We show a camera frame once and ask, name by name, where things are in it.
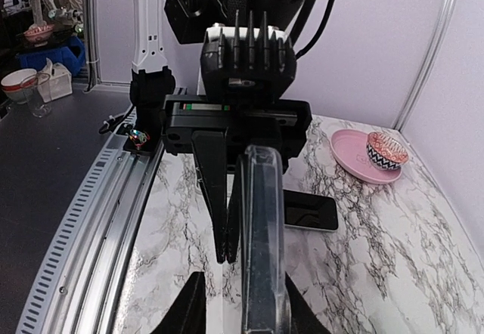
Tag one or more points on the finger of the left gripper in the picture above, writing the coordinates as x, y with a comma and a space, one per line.
235, 210
209, 150

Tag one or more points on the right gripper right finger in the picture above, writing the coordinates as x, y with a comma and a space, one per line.
303, 319

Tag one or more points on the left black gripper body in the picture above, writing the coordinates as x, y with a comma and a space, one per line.
282, 125

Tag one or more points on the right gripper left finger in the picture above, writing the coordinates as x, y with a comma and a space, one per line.
187, 314

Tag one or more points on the clear magsafe phone case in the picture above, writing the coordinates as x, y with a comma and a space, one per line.
265, 301

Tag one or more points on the phone with white edge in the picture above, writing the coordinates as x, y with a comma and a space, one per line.
310, 211

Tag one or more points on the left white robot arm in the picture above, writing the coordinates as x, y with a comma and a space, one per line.
153, 80

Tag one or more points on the pink plate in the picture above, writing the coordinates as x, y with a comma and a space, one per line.
348, 147

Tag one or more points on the patterned red bowl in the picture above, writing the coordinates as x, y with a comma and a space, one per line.
385, 152

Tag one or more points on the blue plastic bin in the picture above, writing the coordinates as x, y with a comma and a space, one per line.
71, 54

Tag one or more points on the white tissue box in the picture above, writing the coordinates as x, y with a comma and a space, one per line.
54, 82

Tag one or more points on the clear drinking glass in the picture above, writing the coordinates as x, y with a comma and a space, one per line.
32, 88

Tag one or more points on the white bowl on desk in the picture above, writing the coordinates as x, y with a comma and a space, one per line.
11, 84

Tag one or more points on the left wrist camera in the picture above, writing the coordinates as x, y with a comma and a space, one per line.
246, 64

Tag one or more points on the front aluminium rail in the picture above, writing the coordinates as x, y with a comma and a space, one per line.
80, 280

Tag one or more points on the left aluminium frame post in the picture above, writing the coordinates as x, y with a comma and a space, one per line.
426, 66

